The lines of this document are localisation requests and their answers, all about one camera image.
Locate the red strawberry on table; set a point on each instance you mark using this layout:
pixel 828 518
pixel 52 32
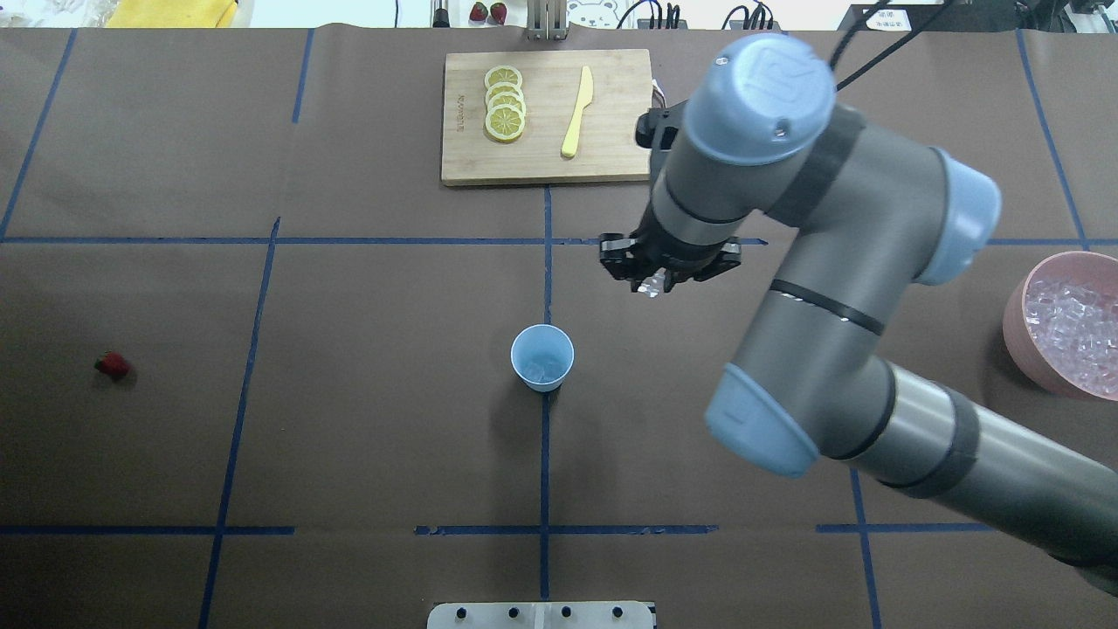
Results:
pixel 112 364

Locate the aluminium frame post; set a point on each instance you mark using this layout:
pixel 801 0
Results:
pixel 547 20

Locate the yellow plastic knife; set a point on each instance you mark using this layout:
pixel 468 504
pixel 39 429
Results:
pixel 584 95

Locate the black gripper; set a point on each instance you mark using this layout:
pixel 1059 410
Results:
pixel 622 259

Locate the spare strawberries on tray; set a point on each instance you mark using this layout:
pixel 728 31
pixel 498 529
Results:
pixel 487 13

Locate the yellow cloth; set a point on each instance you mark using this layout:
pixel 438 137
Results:
pixel 173 14

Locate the wooden cutting board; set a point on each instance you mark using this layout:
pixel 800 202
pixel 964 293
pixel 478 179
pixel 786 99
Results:
pixel 607 151

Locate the blue tape grid lines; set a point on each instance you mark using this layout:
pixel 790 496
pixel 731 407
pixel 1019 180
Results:
pixel 322 426

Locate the clear ice cube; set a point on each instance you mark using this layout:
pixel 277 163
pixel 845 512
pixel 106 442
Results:
pixel 655 285

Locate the pink bowl of ice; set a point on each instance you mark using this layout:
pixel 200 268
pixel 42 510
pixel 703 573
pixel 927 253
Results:
pixel 1059 325

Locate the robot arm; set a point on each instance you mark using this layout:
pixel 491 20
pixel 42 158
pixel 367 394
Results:
pixel 873 213

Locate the blue plastic cup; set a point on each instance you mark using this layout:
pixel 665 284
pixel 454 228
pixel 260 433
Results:
pixel 542 356

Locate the white pole with base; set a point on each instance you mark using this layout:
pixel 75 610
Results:
pixel 542 614

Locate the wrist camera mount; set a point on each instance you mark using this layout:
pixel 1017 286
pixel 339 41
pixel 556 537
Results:
pixel 656 129

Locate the black power strip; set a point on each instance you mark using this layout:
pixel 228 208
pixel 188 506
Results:
pixel 895 17

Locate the lemon slices row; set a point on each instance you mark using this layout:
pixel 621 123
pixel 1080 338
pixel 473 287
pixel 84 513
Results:
pixel 506 105

